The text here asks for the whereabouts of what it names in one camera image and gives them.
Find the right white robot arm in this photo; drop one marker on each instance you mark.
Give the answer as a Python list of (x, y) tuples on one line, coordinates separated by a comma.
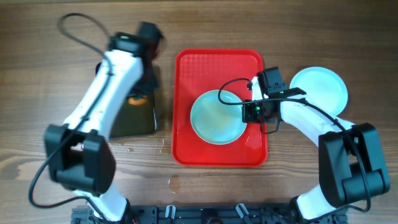
[(351, 162)]

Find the black rectangular water tray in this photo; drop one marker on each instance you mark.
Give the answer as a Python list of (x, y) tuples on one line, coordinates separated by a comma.
[(136, 120)]

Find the light blue plate top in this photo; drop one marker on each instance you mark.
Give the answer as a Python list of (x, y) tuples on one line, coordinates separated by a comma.
[(216, 117)]

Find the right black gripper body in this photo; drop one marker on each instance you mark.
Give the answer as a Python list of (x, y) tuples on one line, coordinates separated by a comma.
[(256, 113)]

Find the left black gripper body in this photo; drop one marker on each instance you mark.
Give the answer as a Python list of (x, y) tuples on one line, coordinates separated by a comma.
[(149, 82)]

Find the green and orange sponge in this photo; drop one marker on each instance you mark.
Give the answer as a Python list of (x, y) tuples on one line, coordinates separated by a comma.
[(137, 101)]

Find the light blue plate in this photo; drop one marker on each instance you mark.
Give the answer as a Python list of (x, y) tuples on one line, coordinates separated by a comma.
[(216, 117), (324, 87)]

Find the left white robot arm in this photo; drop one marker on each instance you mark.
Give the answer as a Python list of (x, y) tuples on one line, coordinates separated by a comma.
[(78, 154)]

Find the red plastic tray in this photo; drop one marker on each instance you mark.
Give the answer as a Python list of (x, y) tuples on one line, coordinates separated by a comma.
[(198, 71)]

